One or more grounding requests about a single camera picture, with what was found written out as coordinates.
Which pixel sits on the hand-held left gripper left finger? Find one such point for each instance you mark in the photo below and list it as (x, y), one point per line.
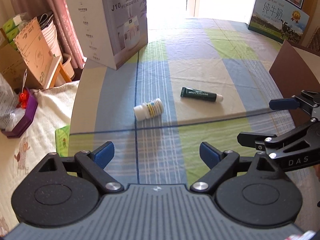
(103, 153)

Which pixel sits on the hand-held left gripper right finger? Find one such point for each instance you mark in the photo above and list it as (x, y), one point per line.
(210, 155)

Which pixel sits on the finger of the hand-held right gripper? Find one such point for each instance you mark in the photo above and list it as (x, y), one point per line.
(250, 138)
(282, 103)

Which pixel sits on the brown storage box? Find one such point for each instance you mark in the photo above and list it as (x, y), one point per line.
(287, 70)

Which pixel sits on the green tissue pack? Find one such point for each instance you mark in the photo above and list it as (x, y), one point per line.
(62, 140)

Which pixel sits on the dark green tube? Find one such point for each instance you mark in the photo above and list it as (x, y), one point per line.
(200, 94)

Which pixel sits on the small white bottle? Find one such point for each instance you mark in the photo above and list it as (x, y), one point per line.
(147, 110)

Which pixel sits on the brown quilted chair cushion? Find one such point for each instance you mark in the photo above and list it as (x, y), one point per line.
(315, 38)

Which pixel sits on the purple box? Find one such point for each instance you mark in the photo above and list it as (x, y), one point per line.
(22, 122)

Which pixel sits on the blue green milk carton box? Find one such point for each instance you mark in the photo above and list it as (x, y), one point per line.
(272, 15)

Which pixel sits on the beige bin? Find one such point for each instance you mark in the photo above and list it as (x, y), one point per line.
(68, 65)

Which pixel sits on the wooden stool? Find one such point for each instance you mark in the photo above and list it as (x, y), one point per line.
(56, 70)

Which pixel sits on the wooden cabinet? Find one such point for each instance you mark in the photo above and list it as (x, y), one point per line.
(312, 10)

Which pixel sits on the red ornament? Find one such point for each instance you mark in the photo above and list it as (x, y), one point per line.
(22, 97)

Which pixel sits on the plastic spoon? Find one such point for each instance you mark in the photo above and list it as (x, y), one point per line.
(25, 77)

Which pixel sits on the white humidifier box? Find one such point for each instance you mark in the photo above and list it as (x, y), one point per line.
(105, 30)

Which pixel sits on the cardboard box with papers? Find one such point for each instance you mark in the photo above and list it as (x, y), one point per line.
(32, 52)

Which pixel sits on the open cardboard box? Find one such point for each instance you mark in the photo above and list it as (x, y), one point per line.
(10, 67)

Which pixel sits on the white striped paper bag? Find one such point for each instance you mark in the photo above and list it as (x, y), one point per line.
(50, 37)

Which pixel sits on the green tissue packs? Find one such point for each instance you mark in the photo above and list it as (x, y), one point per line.
(11, 27)

